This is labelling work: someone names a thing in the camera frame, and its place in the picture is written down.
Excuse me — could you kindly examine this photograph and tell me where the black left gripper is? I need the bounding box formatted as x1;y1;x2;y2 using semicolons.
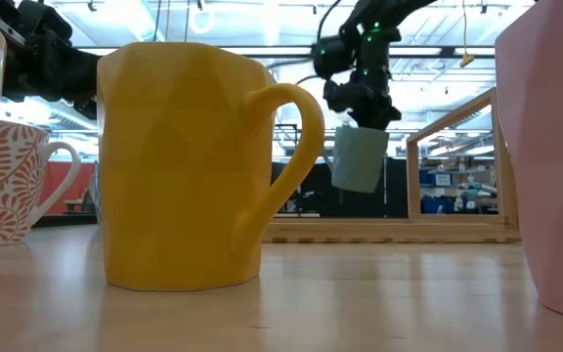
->
0;31;103;121

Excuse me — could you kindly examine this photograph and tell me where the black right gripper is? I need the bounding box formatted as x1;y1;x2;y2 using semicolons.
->
323;77;404;132

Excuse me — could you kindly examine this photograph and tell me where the teal green faceted mug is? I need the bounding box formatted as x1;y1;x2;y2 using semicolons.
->
327;124;390;195

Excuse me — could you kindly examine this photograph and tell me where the white mug red floral pattern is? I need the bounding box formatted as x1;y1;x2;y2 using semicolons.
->
0;119;82;248

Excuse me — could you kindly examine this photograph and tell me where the yellow faceted mug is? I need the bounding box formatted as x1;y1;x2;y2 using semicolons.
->
96;41;326;293

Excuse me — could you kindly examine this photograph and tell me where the pink faceted mug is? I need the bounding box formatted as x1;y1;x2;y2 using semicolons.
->
494;0;563;327

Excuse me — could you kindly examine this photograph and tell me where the black partition panel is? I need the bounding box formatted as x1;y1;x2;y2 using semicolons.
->
270;158;410;220

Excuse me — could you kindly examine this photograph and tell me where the yellow hanging plug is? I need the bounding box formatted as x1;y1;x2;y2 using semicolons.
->
459;0;476;68

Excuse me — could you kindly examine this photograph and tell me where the shelf with blue bins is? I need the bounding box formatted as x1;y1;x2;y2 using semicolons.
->
417;165;500;215

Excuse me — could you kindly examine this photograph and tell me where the wooden mug rack tray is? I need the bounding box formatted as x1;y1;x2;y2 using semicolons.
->
261;87;522;244

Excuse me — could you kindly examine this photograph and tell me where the red partition wall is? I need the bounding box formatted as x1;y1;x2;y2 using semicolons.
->
40;161;98;216

